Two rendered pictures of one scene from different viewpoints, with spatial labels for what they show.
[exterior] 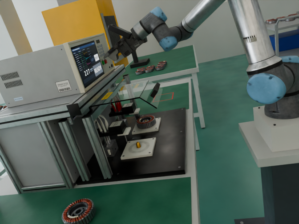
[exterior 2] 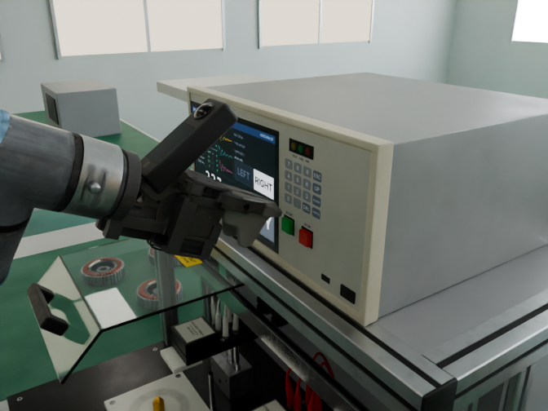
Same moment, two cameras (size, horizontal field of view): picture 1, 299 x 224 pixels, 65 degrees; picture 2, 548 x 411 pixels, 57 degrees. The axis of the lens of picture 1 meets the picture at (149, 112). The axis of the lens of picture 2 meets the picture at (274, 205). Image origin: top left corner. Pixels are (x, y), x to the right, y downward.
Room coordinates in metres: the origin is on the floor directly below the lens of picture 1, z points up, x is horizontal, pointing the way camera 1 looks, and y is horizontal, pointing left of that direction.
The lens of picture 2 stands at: (1.61, -0.27, 1.44)
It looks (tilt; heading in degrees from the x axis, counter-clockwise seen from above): 22 degrees down; 133
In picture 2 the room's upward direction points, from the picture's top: straight up
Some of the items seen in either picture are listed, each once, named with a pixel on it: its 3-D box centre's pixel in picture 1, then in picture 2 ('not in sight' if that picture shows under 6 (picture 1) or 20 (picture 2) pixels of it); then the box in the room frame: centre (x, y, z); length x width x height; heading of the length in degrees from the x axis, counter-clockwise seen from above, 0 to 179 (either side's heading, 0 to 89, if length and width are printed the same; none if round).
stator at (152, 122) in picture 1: (146, 122); not in sight; (1.23, 0.03, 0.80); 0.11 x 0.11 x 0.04
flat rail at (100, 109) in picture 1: (112, 95); (239, 305); (1.14, 0.16, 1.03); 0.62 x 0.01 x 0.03; 166
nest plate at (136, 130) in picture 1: (147, 125); not in sight; (1.23, 0.03, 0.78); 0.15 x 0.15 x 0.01; 76
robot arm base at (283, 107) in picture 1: (284, 100); not in sight; (0.86, -0.54, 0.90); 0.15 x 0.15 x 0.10
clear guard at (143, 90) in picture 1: (123, 98); (150, 284); (1.00, 0.10, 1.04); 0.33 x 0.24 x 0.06; 76
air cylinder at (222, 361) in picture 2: (110, 148); (231, 372); (1.03, 0.23, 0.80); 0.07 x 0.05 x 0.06; 166
